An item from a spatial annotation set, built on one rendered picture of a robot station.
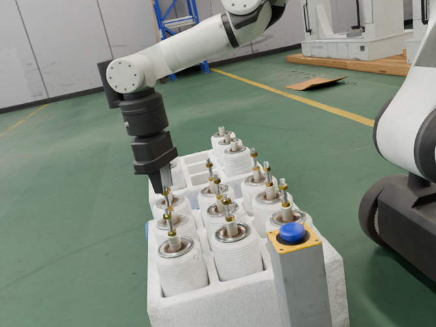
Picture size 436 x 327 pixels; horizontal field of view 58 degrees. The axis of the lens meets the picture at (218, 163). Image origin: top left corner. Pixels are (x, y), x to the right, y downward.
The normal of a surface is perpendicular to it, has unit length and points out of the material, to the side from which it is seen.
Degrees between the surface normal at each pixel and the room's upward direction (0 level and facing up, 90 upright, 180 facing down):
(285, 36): 90
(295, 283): 90
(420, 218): 46
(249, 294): 90
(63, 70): 90
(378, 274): 0
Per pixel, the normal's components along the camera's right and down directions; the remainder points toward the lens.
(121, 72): -0.11, 0.35
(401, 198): -0.82, -0.48
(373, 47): 0.19, 0.29
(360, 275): -0.19, -0.93
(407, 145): -0.98, 0.10
